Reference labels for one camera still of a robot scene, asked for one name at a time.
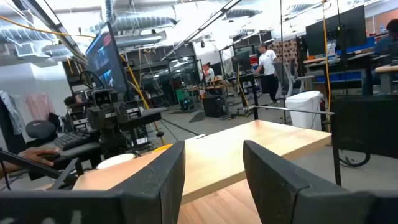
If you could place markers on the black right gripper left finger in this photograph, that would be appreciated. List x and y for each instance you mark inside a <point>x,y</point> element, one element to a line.
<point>149,193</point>

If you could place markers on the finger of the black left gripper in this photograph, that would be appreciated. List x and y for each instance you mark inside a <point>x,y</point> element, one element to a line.
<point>96,117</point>
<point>121,112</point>

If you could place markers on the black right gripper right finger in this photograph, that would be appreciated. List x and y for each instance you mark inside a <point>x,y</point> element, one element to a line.
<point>273,186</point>

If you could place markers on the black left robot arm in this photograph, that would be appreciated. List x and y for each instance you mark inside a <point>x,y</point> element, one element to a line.
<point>113,141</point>

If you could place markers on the person's forearm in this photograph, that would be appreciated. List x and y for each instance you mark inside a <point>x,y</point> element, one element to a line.
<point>7,169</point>

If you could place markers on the black keyboard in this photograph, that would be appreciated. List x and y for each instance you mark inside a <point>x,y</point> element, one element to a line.
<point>71,140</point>

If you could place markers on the black desk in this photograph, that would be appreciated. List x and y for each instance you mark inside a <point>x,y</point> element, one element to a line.
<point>146,116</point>

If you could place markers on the dark grey desk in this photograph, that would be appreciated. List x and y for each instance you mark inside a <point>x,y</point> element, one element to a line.
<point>84,152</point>

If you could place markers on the black chair headrest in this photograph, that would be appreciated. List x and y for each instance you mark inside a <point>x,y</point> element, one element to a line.
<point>40,129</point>

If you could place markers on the pink cloth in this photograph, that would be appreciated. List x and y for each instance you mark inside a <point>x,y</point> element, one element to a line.
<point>38,105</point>

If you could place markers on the black computer mouse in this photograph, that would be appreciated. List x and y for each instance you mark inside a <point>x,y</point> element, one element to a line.
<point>51,157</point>

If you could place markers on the large lit monitor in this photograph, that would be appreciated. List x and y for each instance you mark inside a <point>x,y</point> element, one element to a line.
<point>105,59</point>

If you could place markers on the person's hand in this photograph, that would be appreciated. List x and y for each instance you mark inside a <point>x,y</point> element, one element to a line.
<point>34,154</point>

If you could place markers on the grey cloth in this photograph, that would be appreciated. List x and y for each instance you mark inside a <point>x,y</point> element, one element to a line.
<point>11,112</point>

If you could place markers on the white bin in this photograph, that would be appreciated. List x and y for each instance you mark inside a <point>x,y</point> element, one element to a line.
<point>304,109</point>

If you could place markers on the black rubbish bin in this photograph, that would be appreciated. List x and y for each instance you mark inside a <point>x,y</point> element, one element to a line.
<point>213,105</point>

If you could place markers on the person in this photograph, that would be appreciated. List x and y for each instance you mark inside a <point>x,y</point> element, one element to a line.
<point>209,74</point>
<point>387,40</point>
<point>268,62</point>

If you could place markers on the black cabinet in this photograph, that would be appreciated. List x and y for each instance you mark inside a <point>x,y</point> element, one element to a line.
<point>363,124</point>

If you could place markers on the grey office chair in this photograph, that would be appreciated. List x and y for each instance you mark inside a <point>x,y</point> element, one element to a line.
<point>287,77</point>

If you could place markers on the blue storage bin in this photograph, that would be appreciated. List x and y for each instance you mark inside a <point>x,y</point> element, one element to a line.
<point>339,76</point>

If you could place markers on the patterned partition panel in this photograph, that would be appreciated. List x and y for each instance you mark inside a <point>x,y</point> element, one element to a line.
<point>287,49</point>

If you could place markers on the black monitor back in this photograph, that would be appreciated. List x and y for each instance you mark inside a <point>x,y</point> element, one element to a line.
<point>335,29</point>

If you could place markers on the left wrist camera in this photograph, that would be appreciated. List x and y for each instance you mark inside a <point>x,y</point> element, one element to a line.
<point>102,97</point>

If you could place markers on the wooden shelf riser black frame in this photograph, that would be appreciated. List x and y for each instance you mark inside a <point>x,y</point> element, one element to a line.
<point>248,146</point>

